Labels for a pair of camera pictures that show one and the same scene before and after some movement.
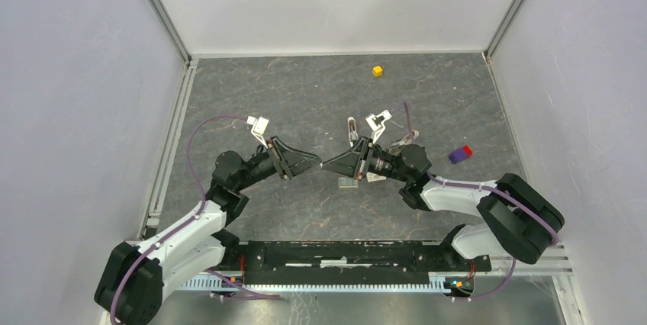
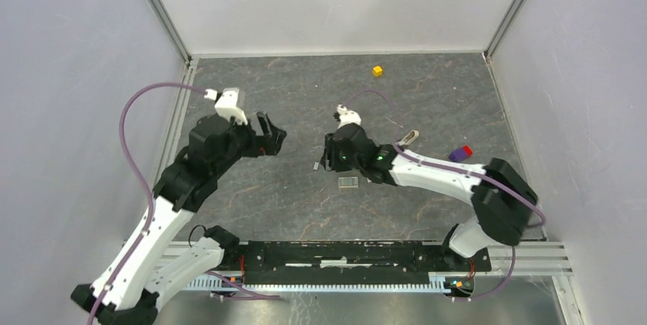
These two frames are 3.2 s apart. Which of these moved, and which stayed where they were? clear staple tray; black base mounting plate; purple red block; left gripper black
Moved: left gripper black
Stayed: purple red block; clear staple tray; black base mounting plate
